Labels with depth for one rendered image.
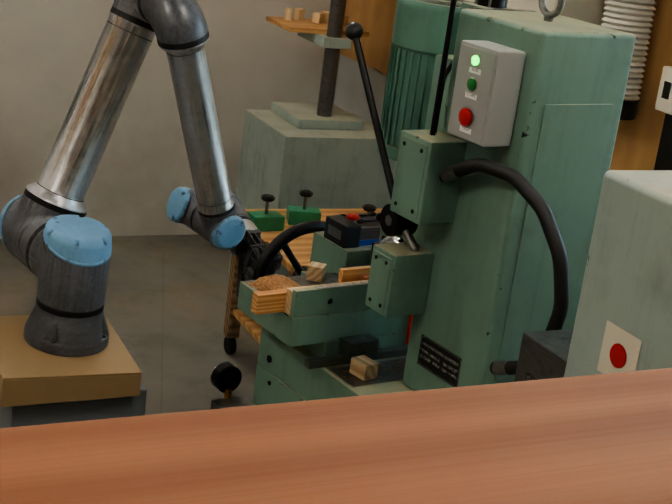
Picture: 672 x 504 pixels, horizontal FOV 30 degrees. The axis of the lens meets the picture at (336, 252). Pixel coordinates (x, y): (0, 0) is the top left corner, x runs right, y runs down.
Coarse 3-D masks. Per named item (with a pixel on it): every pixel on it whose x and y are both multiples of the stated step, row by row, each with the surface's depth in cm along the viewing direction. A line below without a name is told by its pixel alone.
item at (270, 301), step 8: (256, 296) 237; (264, 296) 237; (272, 296) 238; (280, 296) 240; (256, 304) 237; (264, 304) 238; (272, 304) 239; (280, 304) 240; (256, 312) 238; (264, 312) 239; (272, 312) 240
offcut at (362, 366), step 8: (352, 360) 242; (360, 360) 241; (368, 360) 241; (352, 368) 242; (360, 368) 240; (368, 368) 239; (376, 368) 241; (360, 376) 240; (368, 376) 240; (376, 376) 241
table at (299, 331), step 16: (304, 272) 274; (240, 288) 255; (240, 304) 255; (256, 320) 250; (272, 320) 245; (288, 320) 240; (304, 320) 240; (320, 320) 242; (336, 320) 245; (352, 320) 247; (368, 320) 249; (384, 320) 252; (400, 320) 254; (288, 336) 240; (304, 336) 241; (320, 336) 244; (336, 336) 246
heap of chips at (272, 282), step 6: (264, 276) 253; (270, 276) 252; (276, 276) 252; (282, 276) 252; (252, 282) 254; (258, 282) 252; (264, 282) 251; (270, 282) 250; (276, 282) 249; (282, 282) 249; (288, 282) 249; (294, 282) 251; (258, 288) 251; (264, 288) 250; (270, 288) 248; (276, 288) 248; (282, 288) 247
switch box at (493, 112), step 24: (480, 48) 206; (504, 48) 206; (504, 72) 204; (456, 96) 211; (480, 96) 206; (504, 96) 206; (456, 120) 212; (480, 120) 207; (504, 120) 207; (480, 144) 207; (504, 144) 209
